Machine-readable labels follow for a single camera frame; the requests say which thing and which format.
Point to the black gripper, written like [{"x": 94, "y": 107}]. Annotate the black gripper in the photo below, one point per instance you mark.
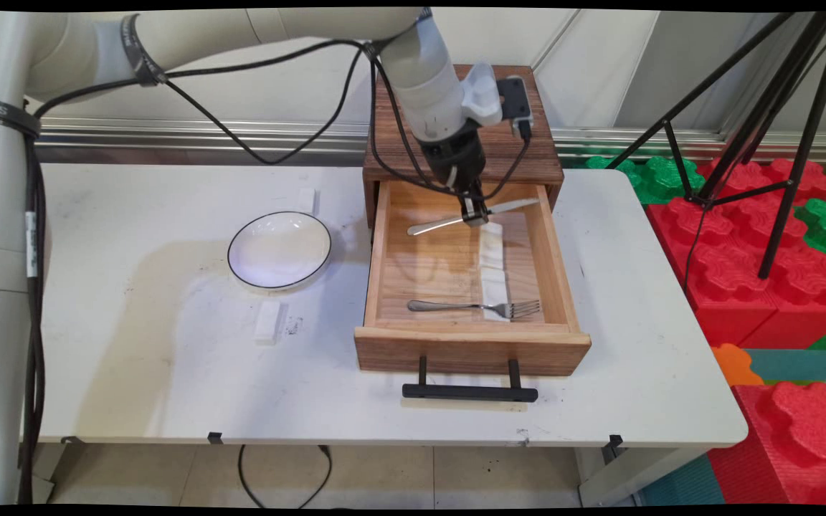
[{"x": 456, "y": 161}]

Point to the silver table knife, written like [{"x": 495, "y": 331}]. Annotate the silver table knife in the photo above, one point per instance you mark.
[{"x": 442, "y": 223}]

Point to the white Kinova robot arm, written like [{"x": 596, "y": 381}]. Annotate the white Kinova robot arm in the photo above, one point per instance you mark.
[{"x": 241, "y": 29}]

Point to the light wooden drawer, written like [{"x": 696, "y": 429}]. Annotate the light wooden drawer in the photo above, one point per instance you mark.
[{"x": 427, "y": 272}]

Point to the dark wooden cabinet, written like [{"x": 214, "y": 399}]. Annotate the dark wooden cabinet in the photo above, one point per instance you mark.
[{"x": 542, "y": 154}]

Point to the silver metal fork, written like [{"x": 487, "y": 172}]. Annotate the silver metal fork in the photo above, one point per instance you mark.
[{"x": 456, "y": 307}]

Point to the white plate with black rim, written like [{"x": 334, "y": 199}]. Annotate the white plate with black rim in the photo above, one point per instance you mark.
[{"x": 280, "y": 251}]

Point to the red foam block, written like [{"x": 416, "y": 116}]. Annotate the red foam block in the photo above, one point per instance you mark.
[
  {"x": 793, "y": 444},
  {"x": 804, "y": 294},
  {"x": 807, "y": 179},
  {"x": 721, "y": 272}
]

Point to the black table edge clip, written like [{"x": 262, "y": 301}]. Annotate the black table edge clip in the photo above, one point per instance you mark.
[
  {"x": 614, "y": 441},
  {"x": 215, "y": 437}
]

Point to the orange foam piece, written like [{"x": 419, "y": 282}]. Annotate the orange foam piece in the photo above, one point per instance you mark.
[{"x": 734, "y": 365}]

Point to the white table leg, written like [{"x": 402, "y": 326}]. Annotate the white table leg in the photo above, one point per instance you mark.
[{"x": 628, "y": 480}]

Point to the black tripod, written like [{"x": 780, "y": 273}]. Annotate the black tripod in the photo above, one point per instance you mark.
[{"x": 779, "y": 107}]

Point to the teal foam mat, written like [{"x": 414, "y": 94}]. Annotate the teal foam mat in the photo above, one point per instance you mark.
[{"x": 800, "y": 365}]

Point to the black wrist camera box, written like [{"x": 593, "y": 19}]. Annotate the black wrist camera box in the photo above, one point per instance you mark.
[{"x": 515, "y": 104}]

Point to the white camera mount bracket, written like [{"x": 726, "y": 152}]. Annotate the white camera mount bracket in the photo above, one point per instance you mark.
[{"x": 481, "y": 93}]

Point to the metal wall rail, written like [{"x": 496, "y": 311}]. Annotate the metal wall rail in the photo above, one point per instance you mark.
[{"x": 635, "y": 140}]

